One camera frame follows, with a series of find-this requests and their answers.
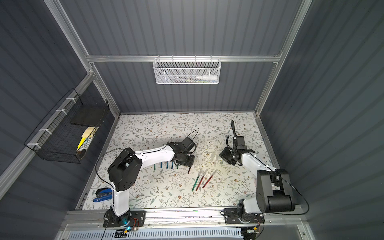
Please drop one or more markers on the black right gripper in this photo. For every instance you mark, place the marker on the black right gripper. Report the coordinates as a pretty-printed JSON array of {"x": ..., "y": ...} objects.
[{"x": 228, "y": 156}]

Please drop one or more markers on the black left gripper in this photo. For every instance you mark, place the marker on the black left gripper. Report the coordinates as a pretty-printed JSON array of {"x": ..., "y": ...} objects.
[{"x": 184, "y": 160}]

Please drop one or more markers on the dark red carving knife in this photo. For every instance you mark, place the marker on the dark red carving knife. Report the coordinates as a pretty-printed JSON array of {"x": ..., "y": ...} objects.
[{"x": 209, "y": 179}]

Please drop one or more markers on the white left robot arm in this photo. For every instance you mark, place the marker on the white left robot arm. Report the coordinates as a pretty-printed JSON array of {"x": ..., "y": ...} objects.
[{"x": 124, "y": 170}]

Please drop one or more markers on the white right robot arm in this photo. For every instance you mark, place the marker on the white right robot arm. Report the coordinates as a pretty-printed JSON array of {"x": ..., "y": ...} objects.
[{"x": 274, "y": 194}]

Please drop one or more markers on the white tube in basket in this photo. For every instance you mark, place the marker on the white tube in basket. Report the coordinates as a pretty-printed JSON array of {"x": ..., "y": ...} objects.
[{"x": 207, "y": 78}]

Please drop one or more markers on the white ventilated front panel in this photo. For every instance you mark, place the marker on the white ventilated front panel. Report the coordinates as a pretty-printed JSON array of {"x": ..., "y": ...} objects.
[{"x": 159, "y": 234}]

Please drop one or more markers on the blue stapler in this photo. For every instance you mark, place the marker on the blue stapler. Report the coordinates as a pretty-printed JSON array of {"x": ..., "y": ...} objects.
[{"x": 103, "y": 194}]

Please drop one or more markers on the yellow sticky note pad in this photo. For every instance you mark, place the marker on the yellow sticky note pad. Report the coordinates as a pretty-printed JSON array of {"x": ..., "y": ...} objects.
[{"x": 87, "y": 138}]

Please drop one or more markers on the black notebook in basket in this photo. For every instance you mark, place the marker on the black notebook in basket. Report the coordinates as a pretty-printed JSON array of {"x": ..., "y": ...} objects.
[{"x": 89, "y": 116}]

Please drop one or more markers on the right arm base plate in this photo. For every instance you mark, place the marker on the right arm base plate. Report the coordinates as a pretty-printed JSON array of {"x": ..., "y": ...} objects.
[{"x": 232, "y": 216}]

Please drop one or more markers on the white wire mesh basket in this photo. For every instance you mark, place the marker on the white wire mesh basket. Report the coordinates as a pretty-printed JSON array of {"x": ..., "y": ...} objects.
[{"x": 173, "y": 71}]

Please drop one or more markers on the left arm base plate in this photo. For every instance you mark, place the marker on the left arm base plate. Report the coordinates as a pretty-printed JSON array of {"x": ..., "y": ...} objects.
[{"x": 129, "y": 219}]

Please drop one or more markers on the black wire wall basket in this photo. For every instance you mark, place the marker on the black wire wall basket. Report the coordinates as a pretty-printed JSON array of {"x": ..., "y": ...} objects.
[{"x": 57, "y": 139}]

